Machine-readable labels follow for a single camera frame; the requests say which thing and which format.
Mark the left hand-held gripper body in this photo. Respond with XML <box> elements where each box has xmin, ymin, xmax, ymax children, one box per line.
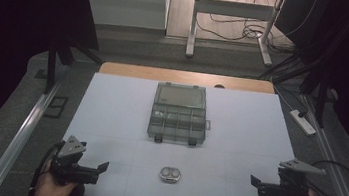
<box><xmin>47</xmin><ymin>133</ymin><xmax>105</xmax><ymax>189</ymax></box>

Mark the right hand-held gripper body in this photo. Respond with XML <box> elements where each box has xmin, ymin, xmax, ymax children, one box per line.
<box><xmin>255</xmin><ymin>154</ymin><xmax>328</xmax><ymax>196</ymax></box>

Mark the person's left hand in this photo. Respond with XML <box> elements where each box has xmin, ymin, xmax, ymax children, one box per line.
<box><xmin>34</xmin><ymin>161</ymin><xmax>87</xmax><ymax>196</ymax></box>

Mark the black floor plate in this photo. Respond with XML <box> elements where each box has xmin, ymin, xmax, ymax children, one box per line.
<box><xmin>43</xmin><ymin>93</ymin><xmax>70</xmax><ymax>121</ymax></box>

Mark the white table mat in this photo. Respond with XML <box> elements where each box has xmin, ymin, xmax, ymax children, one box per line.
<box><xmin>55</xmin><ymin>68</ymin><xmax>304</xmax><ymax>196</ymax></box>

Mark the small silver oval case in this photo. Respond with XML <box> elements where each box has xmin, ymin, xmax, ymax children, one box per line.
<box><xmin>157</xmin><ymin>165</ymin><xmax>183</xmax><ymax>185</ymax></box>

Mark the white power strip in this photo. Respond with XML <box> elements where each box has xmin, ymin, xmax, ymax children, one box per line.
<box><xmin>286</xmin><ymin>108</ymin><xmax>320</xmax><ymax>137</ymax></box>

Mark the black metal stand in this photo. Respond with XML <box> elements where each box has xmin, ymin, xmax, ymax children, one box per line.
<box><xmin>41</xmin><ymin>33</ymin><xmax>107</xmax><ymax>102</ymax></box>
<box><xmin>294</xmin><ymin>56</ymin><xmax>336</xmax><ymax>130</ymax></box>

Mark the clear plastic compartment box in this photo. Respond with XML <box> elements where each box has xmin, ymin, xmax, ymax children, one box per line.
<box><xmin>145</xmin><ymin>79</ymin><xmax>216</xmax><ymax>149</ymax></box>

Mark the wooden table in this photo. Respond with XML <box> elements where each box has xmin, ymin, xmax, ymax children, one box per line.
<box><xmin>98</xmin><ymin>60</ymin><xmax>277</xmax><ymax>96</ymax></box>

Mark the white cabinet panel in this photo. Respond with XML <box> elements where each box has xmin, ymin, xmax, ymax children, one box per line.
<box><xmin>77</xmin><ymin>0</ymin><xmax>171</xmax><ymax>34</ymax></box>

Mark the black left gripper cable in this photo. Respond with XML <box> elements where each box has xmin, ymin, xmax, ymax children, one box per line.
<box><xmin>29</xmin><ymin>138</ymin><xmax>66</xmax><ymax>196</ymax></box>

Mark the tangle of floor cables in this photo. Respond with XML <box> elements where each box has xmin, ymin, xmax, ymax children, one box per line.
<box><xmin>192</xmin><ymin>0</ymin><xmax>318</xmax><ymax>58</ymax></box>

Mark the white metal desk frame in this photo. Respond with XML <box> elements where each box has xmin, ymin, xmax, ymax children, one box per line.
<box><xmin>184</xmin><ymin>0</ymin><xmax>287</xmax><ymax>70</ymax></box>

